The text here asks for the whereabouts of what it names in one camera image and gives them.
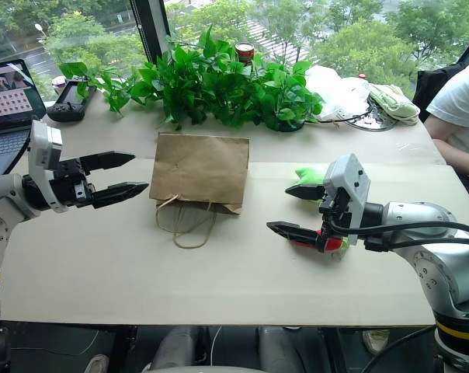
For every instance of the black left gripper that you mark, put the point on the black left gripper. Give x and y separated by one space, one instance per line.
67 182

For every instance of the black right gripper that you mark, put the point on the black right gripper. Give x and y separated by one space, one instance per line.
337 208

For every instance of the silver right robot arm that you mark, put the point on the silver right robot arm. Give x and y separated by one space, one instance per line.
444 272

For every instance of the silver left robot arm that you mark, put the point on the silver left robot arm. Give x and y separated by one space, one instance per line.
1 233

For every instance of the white plastic bag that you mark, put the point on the white plastic bag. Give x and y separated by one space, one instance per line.
335 89

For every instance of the red toy object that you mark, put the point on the red toy object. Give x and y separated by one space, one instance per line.
333 245

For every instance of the black handheld remote controller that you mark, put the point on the black handheld remote controller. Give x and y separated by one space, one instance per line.
69 103

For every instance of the purple lidded cup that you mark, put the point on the purple lidded cup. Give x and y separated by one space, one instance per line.
58 83

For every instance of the open laptop computer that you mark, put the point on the open laptop computer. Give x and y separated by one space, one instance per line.
7 101

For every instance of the green leafy artificial plant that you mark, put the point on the green leafy artificial plant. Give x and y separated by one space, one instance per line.
215 85

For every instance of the pale green folded cloth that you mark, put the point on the pale green folded cloth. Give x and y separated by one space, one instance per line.
393 103

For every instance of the white sneaker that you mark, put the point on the white sneaker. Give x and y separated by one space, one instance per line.
375 340
96 364

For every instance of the red tin can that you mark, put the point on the red tin can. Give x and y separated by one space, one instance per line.
244 52

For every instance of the black backpack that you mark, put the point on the black backpack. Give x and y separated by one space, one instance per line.
426 87

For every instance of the person in white shirt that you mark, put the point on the person in white shirt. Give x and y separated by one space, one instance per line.
459 105

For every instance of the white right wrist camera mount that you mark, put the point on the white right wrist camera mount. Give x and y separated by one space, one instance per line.
351 178

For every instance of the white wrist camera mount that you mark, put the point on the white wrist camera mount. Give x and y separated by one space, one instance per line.
42 147
351 178

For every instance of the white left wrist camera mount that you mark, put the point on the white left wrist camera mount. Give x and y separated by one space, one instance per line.
42 147

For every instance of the black window frame post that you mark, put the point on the black window frame post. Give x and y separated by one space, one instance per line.
149 27

